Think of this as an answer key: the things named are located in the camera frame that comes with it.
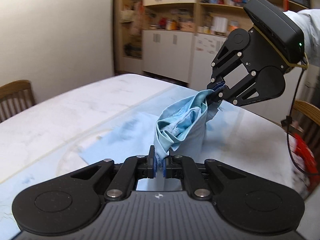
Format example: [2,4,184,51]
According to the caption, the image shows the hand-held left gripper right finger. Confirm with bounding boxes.
[162,155,242,200]

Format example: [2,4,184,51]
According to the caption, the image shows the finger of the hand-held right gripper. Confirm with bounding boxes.
[211,70,265,107]
[207,41,250,90]

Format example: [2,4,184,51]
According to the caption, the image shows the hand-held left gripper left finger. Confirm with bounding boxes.
[71,146,157,201]

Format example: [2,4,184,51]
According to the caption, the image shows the light blue mermaid print shirt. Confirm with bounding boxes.
[152,90,223,160]

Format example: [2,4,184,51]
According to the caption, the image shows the person's right forearm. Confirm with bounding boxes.
[282,9,320,68]

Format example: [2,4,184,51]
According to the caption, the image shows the white cabinets and shelves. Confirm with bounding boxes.
[114,0,312,86]

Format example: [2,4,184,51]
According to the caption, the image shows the red garment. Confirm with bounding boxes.
[291,134,317,175]

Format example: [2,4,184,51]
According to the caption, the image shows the black cable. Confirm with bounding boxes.
[281,55,316,178]

